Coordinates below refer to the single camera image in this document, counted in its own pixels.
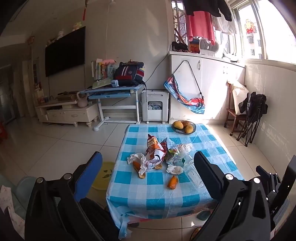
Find teal slipper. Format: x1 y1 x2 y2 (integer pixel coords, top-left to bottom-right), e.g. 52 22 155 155
196 209 211 221

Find striped red white snack bag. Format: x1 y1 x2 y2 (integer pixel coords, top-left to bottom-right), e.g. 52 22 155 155
150 139 168 168

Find white pillow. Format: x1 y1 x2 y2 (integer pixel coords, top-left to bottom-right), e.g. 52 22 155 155
231 81 249 115

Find colourful printed hanging cloth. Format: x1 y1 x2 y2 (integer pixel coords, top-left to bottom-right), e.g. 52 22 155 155
164 60 206 115

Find yellow plastic bin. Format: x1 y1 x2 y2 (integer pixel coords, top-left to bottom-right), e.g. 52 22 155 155
91 161 115 189

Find floral cloth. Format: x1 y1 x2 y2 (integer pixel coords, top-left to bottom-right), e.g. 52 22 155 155
0 185 25 240

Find crumpled white plastic bag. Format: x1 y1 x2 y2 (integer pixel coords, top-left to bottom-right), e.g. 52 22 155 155
178 143 193 154

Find white hanging cloth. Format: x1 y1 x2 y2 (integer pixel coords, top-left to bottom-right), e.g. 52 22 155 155
212 16 238 36

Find pale translucent plastic bin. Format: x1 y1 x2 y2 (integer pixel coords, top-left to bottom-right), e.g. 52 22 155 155
0 176 38 232

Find black wall television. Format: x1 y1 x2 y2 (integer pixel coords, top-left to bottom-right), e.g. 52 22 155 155
45 26 86 77

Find orange box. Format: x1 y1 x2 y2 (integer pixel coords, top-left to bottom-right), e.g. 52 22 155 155
188 39 201 53

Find white television cabinet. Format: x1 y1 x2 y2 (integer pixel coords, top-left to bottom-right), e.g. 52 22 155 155
35 101 99 128

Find large crumpled white tissue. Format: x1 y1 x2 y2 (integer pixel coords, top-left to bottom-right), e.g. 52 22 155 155
127 153 153 176

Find black folding chair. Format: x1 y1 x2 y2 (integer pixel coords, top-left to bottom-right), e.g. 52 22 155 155
236 92 269 147

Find white air purifier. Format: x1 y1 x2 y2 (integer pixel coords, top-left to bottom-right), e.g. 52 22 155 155
141 90 171 123

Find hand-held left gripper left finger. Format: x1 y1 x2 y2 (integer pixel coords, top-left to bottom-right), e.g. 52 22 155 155
24 151 121 241

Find black hanging clothes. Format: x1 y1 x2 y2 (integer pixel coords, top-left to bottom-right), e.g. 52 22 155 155
182 0 233 22

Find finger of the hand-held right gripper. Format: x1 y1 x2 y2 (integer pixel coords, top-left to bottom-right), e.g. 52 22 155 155
255 165 284 204

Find white balcony cabinet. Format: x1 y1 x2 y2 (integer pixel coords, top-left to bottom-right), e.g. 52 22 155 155
169 51 246 121

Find wire fruit basket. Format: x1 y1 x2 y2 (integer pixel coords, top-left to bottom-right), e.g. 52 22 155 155
171 120 197 135

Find small crumpled white tissue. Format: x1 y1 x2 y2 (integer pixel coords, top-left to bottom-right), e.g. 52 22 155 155
166 164 184 175

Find green open book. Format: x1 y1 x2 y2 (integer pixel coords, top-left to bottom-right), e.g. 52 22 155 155
92 78 114 90

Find large orange mango peel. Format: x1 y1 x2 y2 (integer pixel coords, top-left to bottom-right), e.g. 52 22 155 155
167 175 179 189

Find clear plastic bottle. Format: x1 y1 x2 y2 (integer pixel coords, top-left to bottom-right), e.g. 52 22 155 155
179 151 205 189

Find wooden box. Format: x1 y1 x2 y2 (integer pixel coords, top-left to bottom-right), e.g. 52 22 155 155
57 94 78 102

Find green snack wrapper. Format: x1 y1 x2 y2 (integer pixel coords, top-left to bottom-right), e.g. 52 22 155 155
167 149 180 164

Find pink kettlebell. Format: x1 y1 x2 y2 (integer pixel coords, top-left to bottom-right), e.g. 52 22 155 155
77 91 88 108

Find red window ornament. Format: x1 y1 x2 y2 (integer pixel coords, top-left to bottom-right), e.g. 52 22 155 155
244 19 257 34

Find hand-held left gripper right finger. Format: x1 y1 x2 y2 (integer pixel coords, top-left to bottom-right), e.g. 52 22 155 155
192 151 278 241

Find pink hanging shirt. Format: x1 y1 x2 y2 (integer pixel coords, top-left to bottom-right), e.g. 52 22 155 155
185 10 217 46

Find dark striped backpack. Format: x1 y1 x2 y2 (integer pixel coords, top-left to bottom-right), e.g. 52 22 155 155
113 61 145 87

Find blue white study desk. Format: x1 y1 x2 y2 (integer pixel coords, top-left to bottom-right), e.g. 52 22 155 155
80 84 144 132

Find row of books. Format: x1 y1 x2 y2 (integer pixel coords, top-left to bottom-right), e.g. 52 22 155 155
90 59 116 80

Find black shoes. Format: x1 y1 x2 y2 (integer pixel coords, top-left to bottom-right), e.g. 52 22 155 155
171 41 188 52

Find blue checked tablecloth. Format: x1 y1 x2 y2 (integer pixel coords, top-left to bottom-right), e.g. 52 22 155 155
106 123 245 240

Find wooden chair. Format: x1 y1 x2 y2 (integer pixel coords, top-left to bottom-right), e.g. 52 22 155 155
224 81 248 136

